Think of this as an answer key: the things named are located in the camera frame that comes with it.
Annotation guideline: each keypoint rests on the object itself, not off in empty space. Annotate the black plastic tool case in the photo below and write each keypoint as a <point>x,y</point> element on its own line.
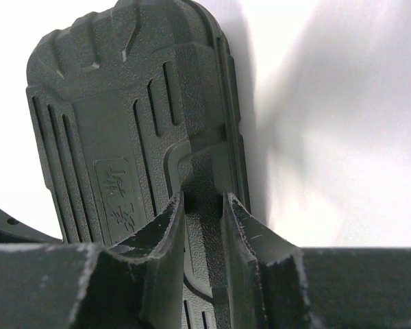
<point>129,107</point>

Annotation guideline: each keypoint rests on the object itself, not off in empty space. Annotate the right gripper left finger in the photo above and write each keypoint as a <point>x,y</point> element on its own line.
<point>137,283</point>

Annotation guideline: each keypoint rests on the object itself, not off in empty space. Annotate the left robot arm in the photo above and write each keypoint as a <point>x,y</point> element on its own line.
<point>14,231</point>

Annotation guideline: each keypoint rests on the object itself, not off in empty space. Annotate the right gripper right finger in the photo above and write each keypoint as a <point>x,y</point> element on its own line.
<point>275,284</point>

